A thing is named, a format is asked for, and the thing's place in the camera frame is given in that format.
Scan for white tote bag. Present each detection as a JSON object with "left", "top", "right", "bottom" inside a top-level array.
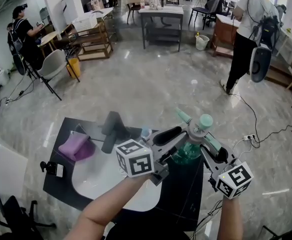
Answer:
[{"left": 90, "top": 0, "right": 104, "bottom": 11}]

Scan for black swivel chair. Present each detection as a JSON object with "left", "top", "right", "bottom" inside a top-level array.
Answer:
[{"left": 0, "top": 193, "right": 57, "bottom": 240}]

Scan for white desk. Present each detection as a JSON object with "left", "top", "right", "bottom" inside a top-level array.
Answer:
[{"left": 277, "top": 26, "right": 292, "bottom": 60}]

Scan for person's right forearm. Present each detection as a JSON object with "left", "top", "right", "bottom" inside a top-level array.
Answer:
[{"left": 217, "top": 196, "right": 244, "bottom": 240}]

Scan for round wooden table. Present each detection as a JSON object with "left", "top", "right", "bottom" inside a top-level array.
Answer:
[{"left": 38, "top": 31, "right": 59, "bottom": 57}]

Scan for person's left forearm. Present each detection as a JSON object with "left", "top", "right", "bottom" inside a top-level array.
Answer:
[{"left": 63, "top": 173, "right": 153, "bottom": 240}]

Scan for dark grey chair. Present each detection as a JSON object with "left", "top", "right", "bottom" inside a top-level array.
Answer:
[{"left": 188, "top": 0, "right": 221, "bottom": 30}]

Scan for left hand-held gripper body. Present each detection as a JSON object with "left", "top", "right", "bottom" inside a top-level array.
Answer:
[{"left": 115, "top": 137, "right": 173, "bottom": 187}]

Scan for white oval board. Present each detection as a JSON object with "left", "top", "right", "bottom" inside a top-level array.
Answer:
[{"left": 249, "top": 45, "right": 273, "bottom": 84}]

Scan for grey chair black legs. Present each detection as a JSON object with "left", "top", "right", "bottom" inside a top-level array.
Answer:
[{"left": 37, "top": 49, "right": 81, "bottom": 102}]

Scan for white panel black edge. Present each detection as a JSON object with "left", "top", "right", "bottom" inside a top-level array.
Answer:
[{"left": 57, "top": 0, "right": 68, "bottom": 26}]

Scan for teal clear spray bottle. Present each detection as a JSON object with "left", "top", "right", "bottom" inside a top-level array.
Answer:
[{"left": 172, "top": 107, "right": 222, "bottom": 165}]

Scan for white rectangular basin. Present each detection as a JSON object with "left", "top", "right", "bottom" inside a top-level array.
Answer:
[{"left": 0, "top": 127, "right": 29, "bottom": 195}]

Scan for white toilet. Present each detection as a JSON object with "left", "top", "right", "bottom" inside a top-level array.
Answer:
[{"left": 0, "top": 63, "right": 11, "bottom": 87}]

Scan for black faucet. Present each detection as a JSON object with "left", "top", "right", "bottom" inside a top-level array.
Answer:
[{"left": 101, "top": 110, "right": 142, "bottom": 154}]

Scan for small black white dispenser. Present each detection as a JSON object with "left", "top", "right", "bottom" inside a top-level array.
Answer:
[{"left": 40, "top": 160, "right": 65, "bottom": 179}]

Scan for white sink basin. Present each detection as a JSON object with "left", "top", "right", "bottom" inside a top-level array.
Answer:
[{"left": 70, "top": 136, "right": 163, "bottom": 212}]

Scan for white floor cable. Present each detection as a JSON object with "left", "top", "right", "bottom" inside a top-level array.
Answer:
[{"left": 232, "top": 137, "right": 256, "bottom": 162}]

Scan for white wastebasket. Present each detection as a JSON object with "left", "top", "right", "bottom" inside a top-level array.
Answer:
[{"left": 195, "top": 33, "right": 210, "bottom": 51}]

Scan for wooden step platform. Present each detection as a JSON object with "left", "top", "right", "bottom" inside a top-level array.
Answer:
[{"left": 263, "top": 61, "right": 292, "bottom": 88}]

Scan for black floor cable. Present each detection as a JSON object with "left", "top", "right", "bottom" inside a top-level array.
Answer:
[{"left": 229, "top": 93, "right": 292, "bottom": 150}]

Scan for purple cloth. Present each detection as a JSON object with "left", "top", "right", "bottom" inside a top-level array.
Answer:
[{"left": 58, "top": 133, "right": 96, "bottom": 162}]

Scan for dark oval board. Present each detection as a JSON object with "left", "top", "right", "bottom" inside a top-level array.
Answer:
[{"left": 12, "top": 53, "right": 27, "bottom": 76}]

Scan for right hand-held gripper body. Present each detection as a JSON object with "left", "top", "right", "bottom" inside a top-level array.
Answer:
[{"left": 207, "top": 157, "right": 254, "bottom": 200}]

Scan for person's black clothing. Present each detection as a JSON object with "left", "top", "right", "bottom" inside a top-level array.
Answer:
[{"left": 103, "top": 222, "right": 192, "bottom": 240}]

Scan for black frame chair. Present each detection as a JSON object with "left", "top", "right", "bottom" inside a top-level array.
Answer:
[{"left": 260, "top": 225, "right": 292, "bottom": 240}]

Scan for yellow bin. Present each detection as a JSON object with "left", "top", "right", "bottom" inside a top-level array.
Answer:
[{"left": 65, "top": 57, "right": 82, "bottom": 79}]

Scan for grey metal table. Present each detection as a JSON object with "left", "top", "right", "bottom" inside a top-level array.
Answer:
[{"left": 138, "top": 5, "right": 184, "bottom": 53}]

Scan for white pump bottle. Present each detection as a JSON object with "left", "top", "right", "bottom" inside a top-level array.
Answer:
[{"left": 140, "top": 125, "right": 153, "bottom": 145}]

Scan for black sink table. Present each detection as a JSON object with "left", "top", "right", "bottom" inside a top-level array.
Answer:
[{"left": 42, "top": 117, "right": 204, "bottom": 231}]

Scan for brown wooden cabinet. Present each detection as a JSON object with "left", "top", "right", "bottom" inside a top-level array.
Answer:
[{"left": 210, "top": 13, "right": 242, "bottom": 59}]

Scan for wooden shelf unit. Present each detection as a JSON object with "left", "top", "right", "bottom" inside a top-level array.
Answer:
[{"left": 67, "top": 21, "right": 114, "bottom": 62}]

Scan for white plastic basket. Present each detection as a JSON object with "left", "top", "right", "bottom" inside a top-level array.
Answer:
[{"left": 72, "top": 11, "right": 99, "bottom": 32}]

